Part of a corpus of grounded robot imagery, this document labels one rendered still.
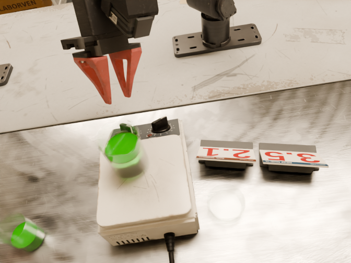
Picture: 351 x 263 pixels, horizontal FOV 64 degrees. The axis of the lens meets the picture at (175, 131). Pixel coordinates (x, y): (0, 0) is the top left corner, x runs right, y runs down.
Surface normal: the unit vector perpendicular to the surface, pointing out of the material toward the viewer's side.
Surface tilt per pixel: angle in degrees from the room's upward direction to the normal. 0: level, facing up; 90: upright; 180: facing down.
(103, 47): 68
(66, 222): 0
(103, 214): 0
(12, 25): 0
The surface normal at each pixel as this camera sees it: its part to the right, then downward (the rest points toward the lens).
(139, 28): 0.62, 0.70
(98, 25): 0.67, 0.21
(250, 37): -0.12, -0.58
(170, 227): 0.11, 0.80
